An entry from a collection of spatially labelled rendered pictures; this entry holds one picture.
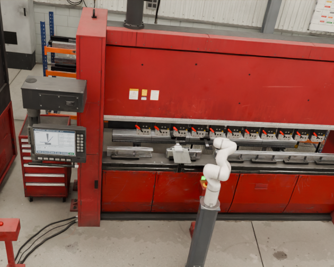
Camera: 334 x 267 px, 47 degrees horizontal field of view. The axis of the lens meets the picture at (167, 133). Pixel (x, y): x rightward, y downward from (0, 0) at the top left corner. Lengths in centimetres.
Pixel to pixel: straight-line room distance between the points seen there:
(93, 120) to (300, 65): 213
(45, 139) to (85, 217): 141
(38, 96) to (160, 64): 119
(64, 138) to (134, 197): 142
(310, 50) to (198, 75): 112
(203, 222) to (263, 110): 137
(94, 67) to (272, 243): 295
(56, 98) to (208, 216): 173
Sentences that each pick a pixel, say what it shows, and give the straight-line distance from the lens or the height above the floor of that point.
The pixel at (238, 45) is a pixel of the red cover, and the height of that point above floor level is 224.
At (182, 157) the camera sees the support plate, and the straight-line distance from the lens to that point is 418.
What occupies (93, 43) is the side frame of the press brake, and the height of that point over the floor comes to 223.
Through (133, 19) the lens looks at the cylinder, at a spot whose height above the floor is 238.
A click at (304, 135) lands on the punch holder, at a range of 463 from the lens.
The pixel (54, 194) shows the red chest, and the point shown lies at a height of 17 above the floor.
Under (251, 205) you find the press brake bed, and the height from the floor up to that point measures 27.
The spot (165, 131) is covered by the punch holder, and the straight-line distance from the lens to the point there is 412.
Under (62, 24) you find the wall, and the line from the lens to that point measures 821.
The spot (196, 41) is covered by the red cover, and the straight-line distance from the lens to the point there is 370.
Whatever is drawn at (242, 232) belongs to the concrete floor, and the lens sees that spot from 495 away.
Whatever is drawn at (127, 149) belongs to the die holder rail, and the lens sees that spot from 424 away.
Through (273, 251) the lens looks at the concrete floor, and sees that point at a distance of 488.
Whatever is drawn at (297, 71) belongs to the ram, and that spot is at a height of 201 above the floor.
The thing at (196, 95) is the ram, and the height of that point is 169.
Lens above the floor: 343
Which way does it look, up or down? 32 degrees down
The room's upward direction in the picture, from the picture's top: 8 degrees clockwise
